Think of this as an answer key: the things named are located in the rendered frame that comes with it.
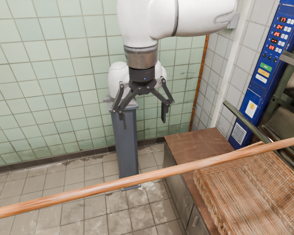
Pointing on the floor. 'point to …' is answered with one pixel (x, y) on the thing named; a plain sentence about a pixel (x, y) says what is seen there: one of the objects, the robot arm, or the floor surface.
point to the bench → (196, 141)
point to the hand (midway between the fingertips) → (144, 121)
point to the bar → (266, 140)
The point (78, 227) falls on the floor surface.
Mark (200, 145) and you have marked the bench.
